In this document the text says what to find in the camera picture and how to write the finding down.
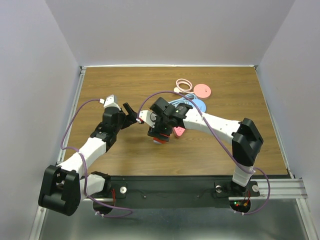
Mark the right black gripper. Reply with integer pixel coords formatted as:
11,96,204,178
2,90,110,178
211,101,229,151
147,112,172,142

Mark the red cube socket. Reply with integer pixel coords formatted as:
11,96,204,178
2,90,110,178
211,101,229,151
153,137,169,144

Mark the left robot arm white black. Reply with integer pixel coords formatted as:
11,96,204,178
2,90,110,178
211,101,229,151
38,102,137,217

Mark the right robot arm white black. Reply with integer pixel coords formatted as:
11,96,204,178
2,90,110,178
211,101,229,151
138,97,264,195

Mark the pink triangular power strip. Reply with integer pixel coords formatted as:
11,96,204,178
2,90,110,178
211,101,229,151
172,126,186,138

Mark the blue round socket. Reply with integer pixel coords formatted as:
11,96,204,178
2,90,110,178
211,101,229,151
191,99,207,113

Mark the pink round socket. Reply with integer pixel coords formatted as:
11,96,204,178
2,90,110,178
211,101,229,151
193,83,212,100

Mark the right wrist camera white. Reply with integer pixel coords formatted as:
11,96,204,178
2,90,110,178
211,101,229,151
136,110,157,128

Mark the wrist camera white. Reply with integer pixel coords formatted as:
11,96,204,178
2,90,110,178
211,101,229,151
99,94,121,110
136,110,157,128

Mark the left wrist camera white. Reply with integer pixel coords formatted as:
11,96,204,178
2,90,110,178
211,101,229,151
99,94,121,110

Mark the pink coiled cord with plug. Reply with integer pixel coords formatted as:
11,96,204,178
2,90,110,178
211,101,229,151
173,78,195,95

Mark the aluminium frame rail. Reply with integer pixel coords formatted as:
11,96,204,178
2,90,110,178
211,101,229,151
56,66,87,165

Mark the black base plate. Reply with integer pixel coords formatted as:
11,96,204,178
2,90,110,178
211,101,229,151
92,175,261,210

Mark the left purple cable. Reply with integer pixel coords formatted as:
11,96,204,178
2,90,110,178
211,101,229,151
60,98,134,219

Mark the purple cable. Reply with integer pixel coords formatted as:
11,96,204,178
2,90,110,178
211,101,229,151
60,98,134,219
138,91,271,216

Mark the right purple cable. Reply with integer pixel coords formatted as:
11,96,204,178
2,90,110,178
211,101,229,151
138,91,271,216

